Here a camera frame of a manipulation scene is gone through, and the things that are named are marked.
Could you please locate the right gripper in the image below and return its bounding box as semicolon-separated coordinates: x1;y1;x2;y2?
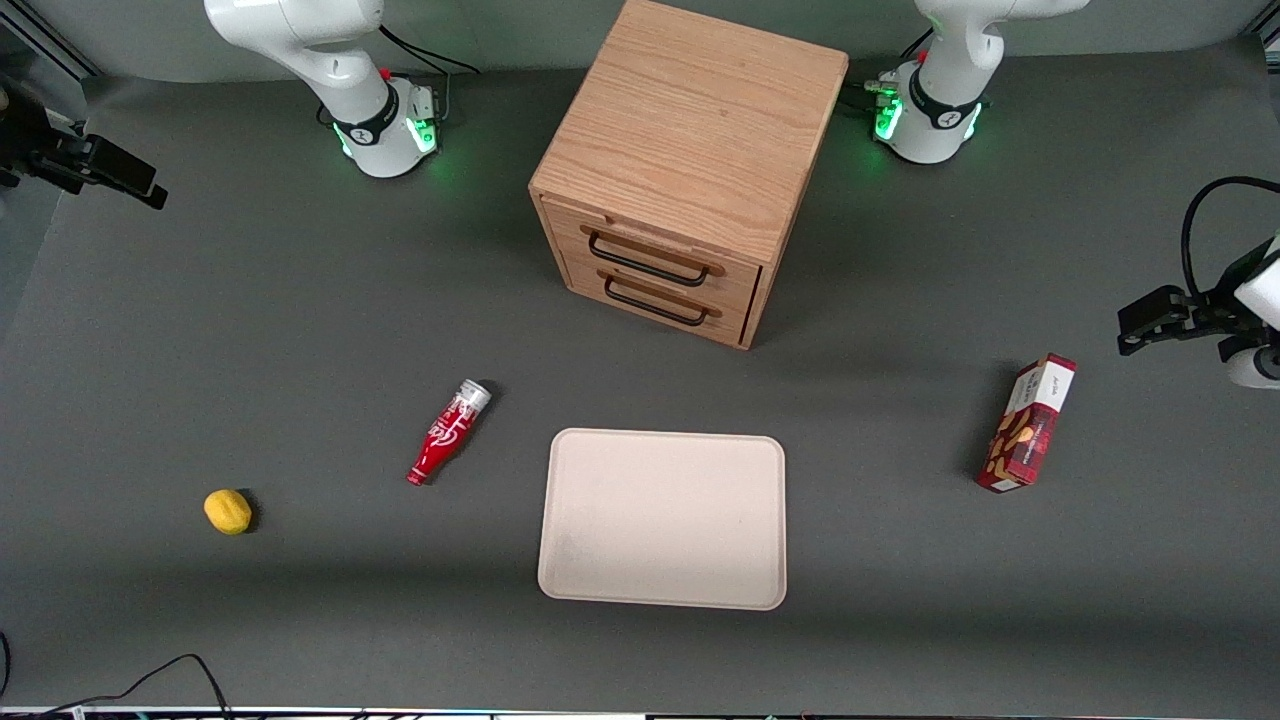
0;85;169;211

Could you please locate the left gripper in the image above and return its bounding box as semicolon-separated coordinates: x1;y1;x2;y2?
1117;236;1280;357

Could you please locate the wooden drawer with lip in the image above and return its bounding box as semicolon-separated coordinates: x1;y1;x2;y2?
543;198;763;313

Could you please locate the plain wooden drawer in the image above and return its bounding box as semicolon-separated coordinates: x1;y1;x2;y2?
560;250;757;347

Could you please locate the oak wooden drawer cabinet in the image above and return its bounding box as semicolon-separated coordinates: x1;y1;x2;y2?
528;0;851;351

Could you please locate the red plaid shortbread box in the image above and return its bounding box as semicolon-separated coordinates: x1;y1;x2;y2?
976;353;1079;495

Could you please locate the yellow lemon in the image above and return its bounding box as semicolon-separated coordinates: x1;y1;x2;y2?
203;489;254;537

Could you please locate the red cola bottle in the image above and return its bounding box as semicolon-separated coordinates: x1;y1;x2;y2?
405;379;493;488

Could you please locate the beige plastic tray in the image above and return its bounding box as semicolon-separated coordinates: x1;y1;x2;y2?
537;428;789;612

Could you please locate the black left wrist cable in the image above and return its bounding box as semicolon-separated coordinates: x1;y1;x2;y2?
1180;176;1280;301

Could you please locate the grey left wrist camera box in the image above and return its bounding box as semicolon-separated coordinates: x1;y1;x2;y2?
1218;336;1280;391

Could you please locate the aluminium frame profile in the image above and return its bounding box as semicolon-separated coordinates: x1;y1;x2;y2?
0;0;103;85

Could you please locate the black right arm base cable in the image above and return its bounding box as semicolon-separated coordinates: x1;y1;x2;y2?
378;24;482;123

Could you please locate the black cable at table edge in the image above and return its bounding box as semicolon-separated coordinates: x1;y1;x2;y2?
0;632;237;720

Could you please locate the black handle on plain drawer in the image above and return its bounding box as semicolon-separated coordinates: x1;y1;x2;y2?
597;270;723;329

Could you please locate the black handle on lipped drawer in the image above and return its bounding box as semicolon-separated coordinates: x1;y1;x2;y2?
580;225;726;289

